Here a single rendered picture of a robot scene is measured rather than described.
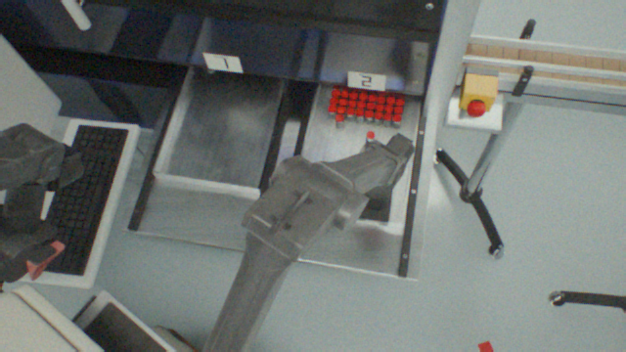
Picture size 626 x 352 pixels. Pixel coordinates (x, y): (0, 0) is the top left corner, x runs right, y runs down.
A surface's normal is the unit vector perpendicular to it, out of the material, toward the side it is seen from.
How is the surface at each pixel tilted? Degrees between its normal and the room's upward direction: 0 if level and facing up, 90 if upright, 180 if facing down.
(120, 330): 0
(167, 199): 0
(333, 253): 0
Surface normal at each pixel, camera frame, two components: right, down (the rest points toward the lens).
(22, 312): 0.36, -0.81
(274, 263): -0.42, 0.29
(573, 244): -0.07, -0.42
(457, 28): -0.19, 0.90
